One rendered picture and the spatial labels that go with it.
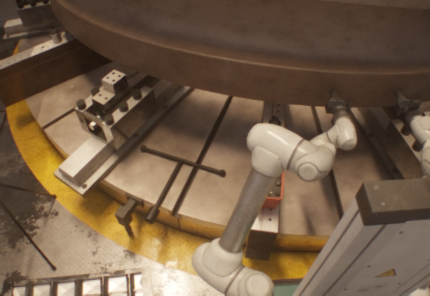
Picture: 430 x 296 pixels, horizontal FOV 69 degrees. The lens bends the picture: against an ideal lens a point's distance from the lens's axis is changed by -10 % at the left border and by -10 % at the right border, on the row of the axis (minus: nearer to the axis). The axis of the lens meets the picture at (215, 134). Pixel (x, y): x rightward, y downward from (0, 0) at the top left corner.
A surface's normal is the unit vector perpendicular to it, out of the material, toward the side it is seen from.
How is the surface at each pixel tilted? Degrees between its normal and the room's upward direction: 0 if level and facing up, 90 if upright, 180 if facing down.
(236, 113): 0
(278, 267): 0
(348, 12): 90
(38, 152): 0
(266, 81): 90
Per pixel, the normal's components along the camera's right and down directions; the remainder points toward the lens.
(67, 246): 0.00, -0.67
